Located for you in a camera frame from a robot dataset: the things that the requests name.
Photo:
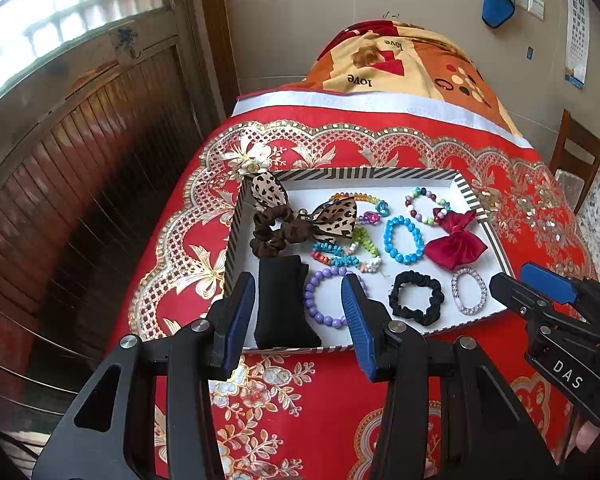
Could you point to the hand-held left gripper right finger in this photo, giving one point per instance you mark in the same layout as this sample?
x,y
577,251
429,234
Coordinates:
x,y
356,320

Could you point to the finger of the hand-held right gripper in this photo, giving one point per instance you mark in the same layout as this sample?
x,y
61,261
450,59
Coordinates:
x,y
550,280
517,295

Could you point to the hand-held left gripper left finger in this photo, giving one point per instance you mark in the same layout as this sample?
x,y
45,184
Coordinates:
x,y
242,310

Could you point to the black scrunchie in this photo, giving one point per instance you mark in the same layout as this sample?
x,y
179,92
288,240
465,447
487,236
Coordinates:
x,y
400,300

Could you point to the dark red satin bow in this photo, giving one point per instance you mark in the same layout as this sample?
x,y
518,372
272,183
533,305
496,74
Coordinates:
x,y
455,247

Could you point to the brown scrunchie with leopard ears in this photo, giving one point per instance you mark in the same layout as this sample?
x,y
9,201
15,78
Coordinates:
x,y
272,232

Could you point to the leopard print bow clip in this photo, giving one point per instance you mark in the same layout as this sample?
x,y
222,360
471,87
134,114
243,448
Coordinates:
x,y
337,217

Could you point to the striped cardboard tray box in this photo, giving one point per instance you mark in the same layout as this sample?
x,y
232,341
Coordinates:
x,y
305,195

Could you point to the person's right hand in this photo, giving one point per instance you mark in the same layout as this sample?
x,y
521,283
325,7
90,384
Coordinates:
x,y
586,440

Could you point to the black velvet cushion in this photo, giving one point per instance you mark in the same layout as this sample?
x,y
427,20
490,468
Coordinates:
x,y
280,300

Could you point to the mottled seat cushion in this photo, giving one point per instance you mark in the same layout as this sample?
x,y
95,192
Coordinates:
x,y
570,187

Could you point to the red floral tablecloth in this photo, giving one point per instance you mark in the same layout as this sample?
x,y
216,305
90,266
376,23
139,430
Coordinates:
x,y
290,410

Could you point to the wooden chair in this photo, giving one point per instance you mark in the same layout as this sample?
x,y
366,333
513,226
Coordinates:
x,y
580,140

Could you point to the wooden slatted door panel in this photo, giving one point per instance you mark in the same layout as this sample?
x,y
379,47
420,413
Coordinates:
x,y
80,185

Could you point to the orange patterned blanket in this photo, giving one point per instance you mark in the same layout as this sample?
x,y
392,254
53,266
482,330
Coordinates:
x,y
430,65

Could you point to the window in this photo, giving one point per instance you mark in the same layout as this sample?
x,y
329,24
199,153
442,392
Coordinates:
x,y
55,15

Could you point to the wall chart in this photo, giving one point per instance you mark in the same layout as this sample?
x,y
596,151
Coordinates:
x,y
577,20

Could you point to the wall switch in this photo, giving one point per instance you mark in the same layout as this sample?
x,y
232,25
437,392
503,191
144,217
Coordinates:
x,y
530,2

